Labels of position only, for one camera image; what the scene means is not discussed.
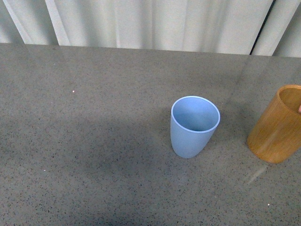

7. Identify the brown bamboo chopstick holder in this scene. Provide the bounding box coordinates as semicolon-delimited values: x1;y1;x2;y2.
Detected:
247;85;301;163

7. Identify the white pleated curtain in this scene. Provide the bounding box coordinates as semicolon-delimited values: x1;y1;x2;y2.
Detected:
0;0;301;57

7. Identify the light blue plastic cup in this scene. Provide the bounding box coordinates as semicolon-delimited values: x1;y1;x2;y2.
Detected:
170;96;221;159

